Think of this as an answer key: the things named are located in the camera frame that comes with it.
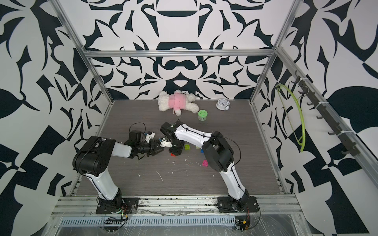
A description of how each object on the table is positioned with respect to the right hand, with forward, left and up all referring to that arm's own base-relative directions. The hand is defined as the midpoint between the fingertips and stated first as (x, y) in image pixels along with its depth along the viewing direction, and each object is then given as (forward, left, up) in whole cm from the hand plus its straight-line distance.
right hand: (177, 148), depth 91 cm
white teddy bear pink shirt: (+34, +1, +6) cm, 35 cm away
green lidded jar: (+25, -17, +1) cm, 30 cm away
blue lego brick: (0, -15, -3) cm, 16 cm away
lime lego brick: (+1, -6, -1) cm, 6 cm away
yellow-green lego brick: (+2, -13, -2) cm, 13 cm away
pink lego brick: (-20, -14, +29) cm, 38 cm away
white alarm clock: (+37, -33, -1) cm, 50 cm away
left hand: (+3, +8, 0) cm, 9 cm away
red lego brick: (-5, +2, +1) cm, 5 cm away
